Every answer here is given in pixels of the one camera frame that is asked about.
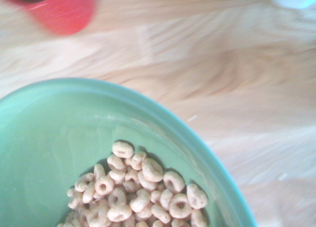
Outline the green bowl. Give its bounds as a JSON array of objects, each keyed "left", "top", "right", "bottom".
[{"left": 0, "top": 78, "right": 259, "bottom": 227}]

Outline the red mug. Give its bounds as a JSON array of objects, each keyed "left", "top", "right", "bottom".
[{"left": 0, "top": 0, "right": 96, "bottom": 36}]

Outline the ring cereal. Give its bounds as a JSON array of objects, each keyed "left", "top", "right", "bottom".
[{"left": 56, "top": 140, "right": 209, "bottom": 227}]

